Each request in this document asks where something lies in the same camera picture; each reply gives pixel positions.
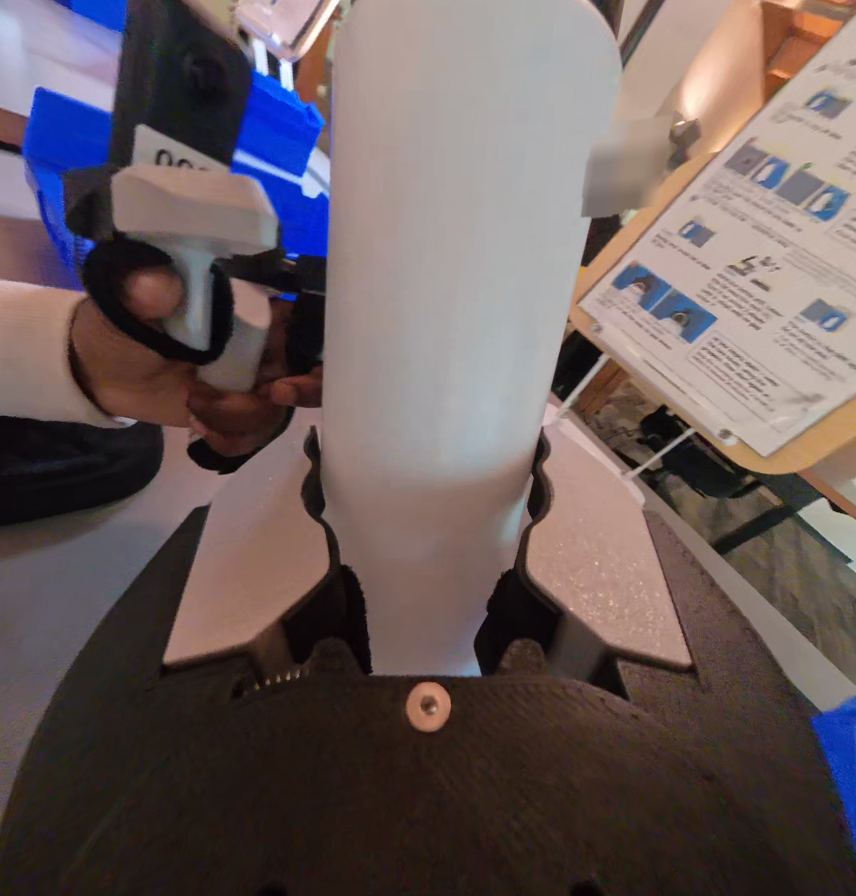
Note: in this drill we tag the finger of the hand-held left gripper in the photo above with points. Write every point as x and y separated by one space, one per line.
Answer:
197 210

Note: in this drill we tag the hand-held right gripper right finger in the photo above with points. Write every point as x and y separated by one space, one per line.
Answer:
603 581

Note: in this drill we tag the black tripod stand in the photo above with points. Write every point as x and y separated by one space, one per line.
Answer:
639 35

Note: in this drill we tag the black honeycomb seat cushion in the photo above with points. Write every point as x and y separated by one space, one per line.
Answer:
64 469

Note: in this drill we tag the printed instruction sheet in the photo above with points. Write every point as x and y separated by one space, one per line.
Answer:
749 280

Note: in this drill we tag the wooden top office desk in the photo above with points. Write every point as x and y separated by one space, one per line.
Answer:
840 498

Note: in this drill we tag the black office chair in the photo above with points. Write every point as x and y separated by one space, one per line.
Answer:
693 455

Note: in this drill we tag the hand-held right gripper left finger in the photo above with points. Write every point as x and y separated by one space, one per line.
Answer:
253 560

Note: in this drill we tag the person's left hand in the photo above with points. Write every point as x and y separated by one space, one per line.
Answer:
134 378

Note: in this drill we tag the white plastic bottle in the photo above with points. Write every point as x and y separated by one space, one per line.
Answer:
456 280

